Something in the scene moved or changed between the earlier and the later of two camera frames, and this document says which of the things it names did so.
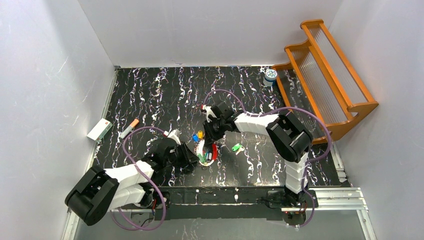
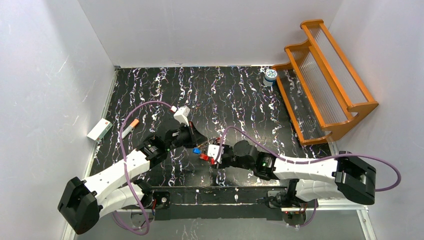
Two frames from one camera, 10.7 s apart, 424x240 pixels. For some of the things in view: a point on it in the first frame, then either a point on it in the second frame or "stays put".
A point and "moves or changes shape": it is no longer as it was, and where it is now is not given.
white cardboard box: [100, 130] stays put
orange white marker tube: [135, 122] stays put
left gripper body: [185, 153] to [192, 136]
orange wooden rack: [319, 79] stays put
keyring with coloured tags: [205, 155] moves or changes shape
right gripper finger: [211, 130] to [218, 165]
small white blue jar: [270, 76] stays put
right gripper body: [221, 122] to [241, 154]
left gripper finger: [189, 157] to [198, 138]
